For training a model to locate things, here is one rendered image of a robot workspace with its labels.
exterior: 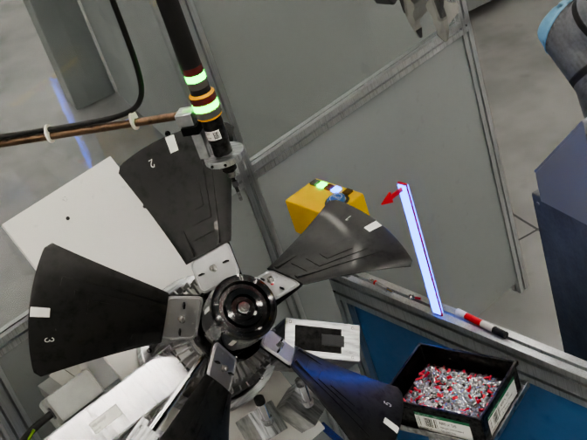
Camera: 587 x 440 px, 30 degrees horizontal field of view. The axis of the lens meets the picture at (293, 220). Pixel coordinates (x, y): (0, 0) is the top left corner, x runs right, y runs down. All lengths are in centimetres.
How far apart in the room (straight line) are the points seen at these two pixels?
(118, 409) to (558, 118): 307
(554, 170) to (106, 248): 90
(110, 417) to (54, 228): 41
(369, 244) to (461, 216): 138
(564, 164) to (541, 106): 262
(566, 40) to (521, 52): 309
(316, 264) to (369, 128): 110
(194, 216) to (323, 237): 26
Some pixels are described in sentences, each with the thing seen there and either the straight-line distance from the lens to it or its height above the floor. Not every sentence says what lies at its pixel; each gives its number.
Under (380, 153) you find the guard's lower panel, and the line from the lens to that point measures 309.
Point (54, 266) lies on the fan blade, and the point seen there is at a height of 140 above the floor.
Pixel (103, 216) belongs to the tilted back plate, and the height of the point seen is 129.
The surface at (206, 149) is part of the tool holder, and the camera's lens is 182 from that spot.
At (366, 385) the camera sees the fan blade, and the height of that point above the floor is 98.
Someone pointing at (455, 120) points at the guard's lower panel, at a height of 73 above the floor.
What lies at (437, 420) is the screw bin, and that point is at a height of 85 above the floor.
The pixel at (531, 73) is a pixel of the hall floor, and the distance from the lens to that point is 509.
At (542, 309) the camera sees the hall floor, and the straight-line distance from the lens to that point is 366.
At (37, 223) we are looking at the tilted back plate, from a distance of 216.
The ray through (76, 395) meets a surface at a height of 115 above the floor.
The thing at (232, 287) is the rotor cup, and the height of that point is 125.
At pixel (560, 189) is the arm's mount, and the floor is 106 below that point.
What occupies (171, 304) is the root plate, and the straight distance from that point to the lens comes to 190.
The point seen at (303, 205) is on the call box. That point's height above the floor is 107.
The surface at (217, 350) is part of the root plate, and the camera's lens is 189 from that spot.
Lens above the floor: 227
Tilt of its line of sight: 31 degrees down
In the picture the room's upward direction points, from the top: 19 degrees counter-clockwise
